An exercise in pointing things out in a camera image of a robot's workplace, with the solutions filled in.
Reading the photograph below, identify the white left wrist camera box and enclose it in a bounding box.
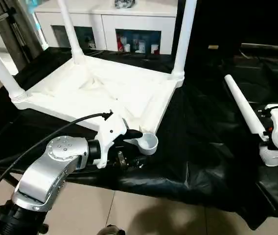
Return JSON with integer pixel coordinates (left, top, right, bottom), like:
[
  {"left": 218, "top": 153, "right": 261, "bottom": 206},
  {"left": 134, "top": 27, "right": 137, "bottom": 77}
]
[{"left": 95, "top": 114, "right": 130, "bottom": 170}]

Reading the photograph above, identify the white plastic table leg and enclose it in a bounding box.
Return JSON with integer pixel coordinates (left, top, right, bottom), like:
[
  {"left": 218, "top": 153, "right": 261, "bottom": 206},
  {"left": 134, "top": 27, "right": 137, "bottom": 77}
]
[
  {"left": 170, "top": 0, "right": 198, "bottom": 89},
  {"left": 56, "top": 0, "right": 87, "bottom": 65},
  {"left": 224, "top": 74, "right": 278, "bottom": 167},
  {"left": 0, "top": 30, "right": 28, "bottom": 103}
]

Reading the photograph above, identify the white glass-door cabinet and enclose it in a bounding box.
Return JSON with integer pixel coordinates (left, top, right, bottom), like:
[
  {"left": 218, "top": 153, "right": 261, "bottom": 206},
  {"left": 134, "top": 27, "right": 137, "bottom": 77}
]
[{"left": 33, "top": 0, "right": 179, "bottom": 55}]

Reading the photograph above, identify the light blue plastic strip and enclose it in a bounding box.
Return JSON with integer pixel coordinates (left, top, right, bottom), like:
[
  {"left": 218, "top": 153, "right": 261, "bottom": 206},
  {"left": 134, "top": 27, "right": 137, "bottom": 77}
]
[{"left": 27, "top": 0, "right": 49, "bottom": 49}]

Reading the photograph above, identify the white plastic table top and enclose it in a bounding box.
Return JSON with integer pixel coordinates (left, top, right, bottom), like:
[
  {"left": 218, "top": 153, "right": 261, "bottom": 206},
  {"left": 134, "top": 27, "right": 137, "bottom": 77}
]
[{"left": 11, "top": 53, "right": 185, "bottom": 156}]

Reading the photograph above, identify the black work mat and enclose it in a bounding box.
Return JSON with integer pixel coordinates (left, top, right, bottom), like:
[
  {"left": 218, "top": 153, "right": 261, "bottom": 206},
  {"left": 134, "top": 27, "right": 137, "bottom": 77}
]
[{"left": 0, "top": 45, "right": 278, "bottom": 231}]

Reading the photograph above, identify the grey metal rack frame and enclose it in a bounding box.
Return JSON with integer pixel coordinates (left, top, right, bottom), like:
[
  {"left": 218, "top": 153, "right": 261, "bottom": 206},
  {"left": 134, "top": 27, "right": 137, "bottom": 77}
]
[{"left": 0, "top": 0, "right": 39, "bottom": 79}]

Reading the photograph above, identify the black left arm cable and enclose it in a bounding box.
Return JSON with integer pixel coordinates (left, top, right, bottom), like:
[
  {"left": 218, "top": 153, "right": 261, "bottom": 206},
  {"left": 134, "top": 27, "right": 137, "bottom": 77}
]
[{"left": 0, "top": 112, "right": 114, "bottom": 209}]

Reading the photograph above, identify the grey crumpled bundle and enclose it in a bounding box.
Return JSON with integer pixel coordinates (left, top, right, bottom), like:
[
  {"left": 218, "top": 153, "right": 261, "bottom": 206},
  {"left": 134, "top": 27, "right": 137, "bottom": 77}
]
[{"left": 115, "top": 0, "right": 136, "bottom": 9}]

